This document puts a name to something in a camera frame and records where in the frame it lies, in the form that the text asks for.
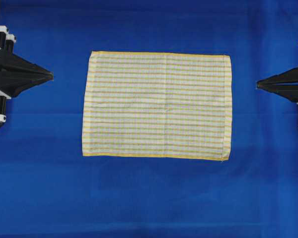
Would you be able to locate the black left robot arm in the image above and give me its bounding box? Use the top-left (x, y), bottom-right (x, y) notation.
top-left (0, 25), bottom-right (54, 124)

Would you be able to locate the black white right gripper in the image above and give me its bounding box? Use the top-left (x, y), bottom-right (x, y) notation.
top-left (257, 67), bottom-right (298, 104)

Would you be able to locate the blue table cloth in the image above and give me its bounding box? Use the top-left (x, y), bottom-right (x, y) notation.
top-left (0, 0), bottom-right (298, 238)

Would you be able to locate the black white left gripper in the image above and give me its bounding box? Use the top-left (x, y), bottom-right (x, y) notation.
top-left (0, 26), bottom-right (54, 122)

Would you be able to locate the yellow white striped towel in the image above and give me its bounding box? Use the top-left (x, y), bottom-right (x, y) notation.
top-left (82, 51), bottom-right (232, 161)

